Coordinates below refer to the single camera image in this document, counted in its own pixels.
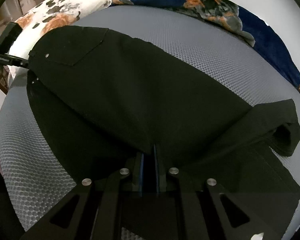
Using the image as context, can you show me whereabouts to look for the black pants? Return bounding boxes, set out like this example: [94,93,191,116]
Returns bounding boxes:
[26,25,300,240]

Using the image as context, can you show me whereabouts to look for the white floral pillow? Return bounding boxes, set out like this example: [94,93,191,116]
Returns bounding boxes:
[7,0,113,81]

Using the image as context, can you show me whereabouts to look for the blue floral blanket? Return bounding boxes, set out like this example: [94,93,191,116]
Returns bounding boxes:
[111,0,300,94]

